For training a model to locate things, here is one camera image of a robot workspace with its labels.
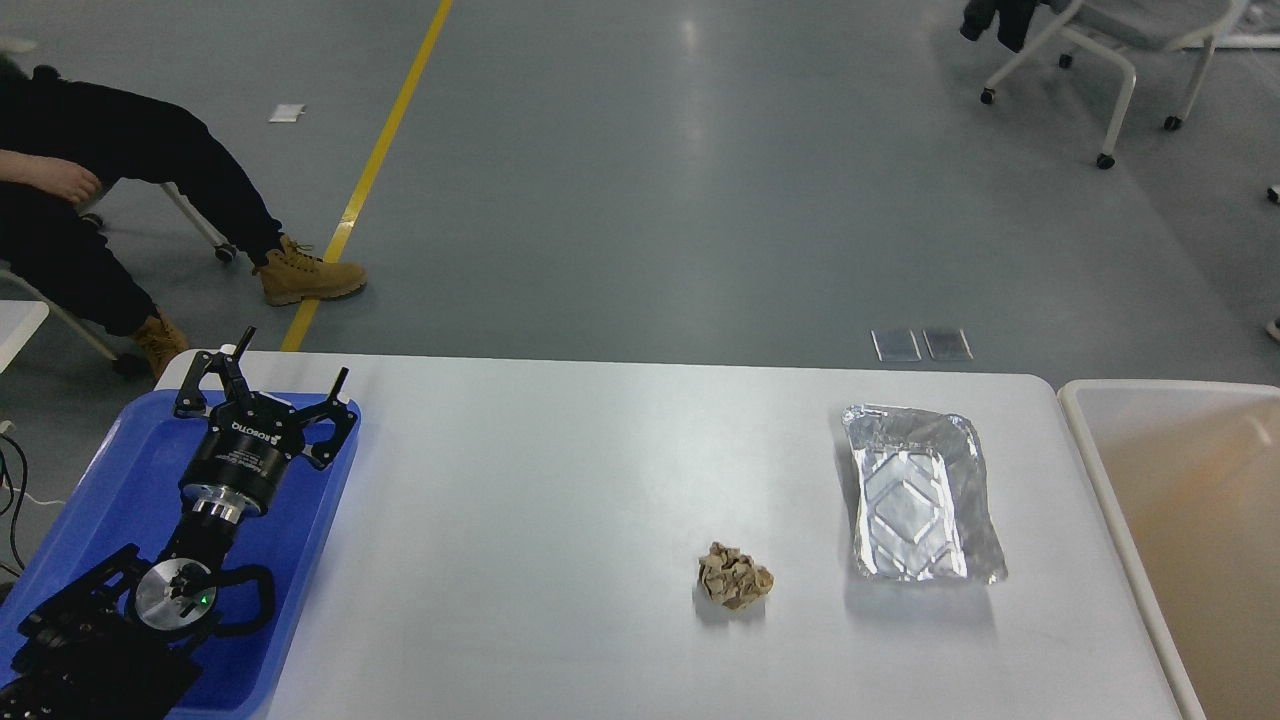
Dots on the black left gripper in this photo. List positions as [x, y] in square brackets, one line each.
[253, 439]

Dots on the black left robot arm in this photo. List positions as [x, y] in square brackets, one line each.
[171, 585]

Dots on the person's bare hand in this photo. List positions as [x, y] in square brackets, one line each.
[63, 179]

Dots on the tan boot near table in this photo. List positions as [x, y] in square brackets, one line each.
[160, 341]

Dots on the blue plastic tray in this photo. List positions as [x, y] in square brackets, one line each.
[130, 495]

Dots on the tan boot on line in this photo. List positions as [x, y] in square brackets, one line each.
[291, 274]

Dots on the white side table corner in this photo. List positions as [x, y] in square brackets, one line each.
[20, 319]

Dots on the seated person in black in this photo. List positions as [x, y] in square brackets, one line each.
[66, 142]

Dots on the crumpled brown paper ball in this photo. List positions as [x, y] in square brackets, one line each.
[733, 579]

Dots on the left metal floor plate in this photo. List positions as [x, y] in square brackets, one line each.
[896, 345]

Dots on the metal floor plate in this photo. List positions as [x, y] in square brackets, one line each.
[948, 344]
[896, 345]

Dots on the aluminium foil tray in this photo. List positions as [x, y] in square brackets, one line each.
[922, 508]

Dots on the right metal floor plate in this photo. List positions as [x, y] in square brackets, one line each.
[948, 344]

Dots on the dark jacket on chair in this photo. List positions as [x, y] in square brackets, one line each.
[1013, 19]

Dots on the beige plastic bin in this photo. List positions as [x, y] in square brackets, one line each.
[1187, 475]

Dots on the white office chair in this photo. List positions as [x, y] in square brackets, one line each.
[1112, 29]

